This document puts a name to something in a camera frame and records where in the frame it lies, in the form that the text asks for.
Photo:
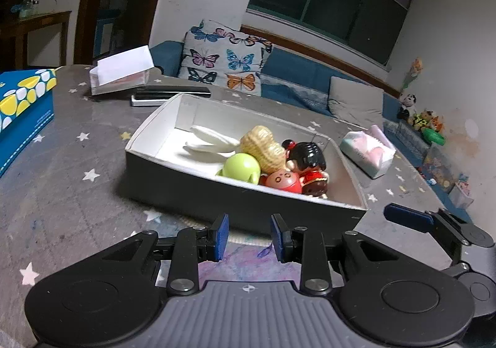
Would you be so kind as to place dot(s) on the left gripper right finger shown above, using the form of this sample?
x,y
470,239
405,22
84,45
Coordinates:
x,y
306,247

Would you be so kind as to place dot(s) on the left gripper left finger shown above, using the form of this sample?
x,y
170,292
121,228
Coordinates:
x,y
191,247

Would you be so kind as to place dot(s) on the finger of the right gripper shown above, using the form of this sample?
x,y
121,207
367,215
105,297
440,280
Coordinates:
x,y
441,225

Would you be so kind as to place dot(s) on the red round figure toy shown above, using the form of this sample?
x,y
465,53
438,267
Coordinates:
x,y
283,180

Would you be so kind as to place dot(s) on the black-haired girl doll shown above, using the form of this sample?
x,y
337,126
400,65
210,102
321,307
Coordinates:
x,y
307,160

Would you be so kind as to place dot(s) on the green alien toy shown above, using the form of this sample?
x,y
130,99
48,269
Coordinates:
x,y
242,167

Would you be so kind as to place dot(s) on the white plush rabbit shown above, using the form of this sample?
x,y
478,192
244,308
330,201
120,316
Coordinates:
x,y
209,140

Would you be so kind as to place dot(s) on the tan peanut toy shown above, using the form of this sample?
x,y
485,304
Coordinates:
x,y
259,143

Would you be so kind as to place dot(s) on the pile of floor toys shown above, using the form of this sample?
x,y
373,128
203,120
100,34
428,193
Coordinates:
x,y
423,131

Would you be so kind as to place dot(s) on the grey white cardboard tray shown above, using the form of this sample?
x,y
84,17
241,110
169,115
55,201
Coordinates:
x,y
202,158

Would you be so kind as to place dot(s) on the pastel tissue pack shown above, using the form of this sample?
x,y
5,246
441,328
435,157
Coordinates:
x,y
370,150

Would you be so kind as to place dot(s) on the grey cushion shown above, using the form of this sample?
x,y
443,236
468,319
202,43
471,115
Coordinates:
x,y
356,103

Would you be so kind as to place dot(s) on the black flat box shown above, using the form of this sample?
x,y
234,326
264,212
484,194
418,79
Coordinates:
x,y
156,95

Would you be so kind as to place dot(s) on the white paper card holder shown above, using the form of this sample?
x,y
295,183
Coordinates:
x,y
122,71

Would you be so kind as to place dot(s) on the butterfly print pillow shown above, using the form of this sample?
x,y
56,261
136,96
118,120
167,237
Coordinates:
x,y
214,54

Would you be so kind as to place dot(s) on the blue yellow tissue box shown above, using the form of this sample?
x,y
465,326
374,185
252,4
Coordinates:
x,y
27,106

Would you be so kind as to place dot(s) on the wooden side table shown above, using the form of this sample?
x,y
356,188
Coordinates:
x,y
23,38

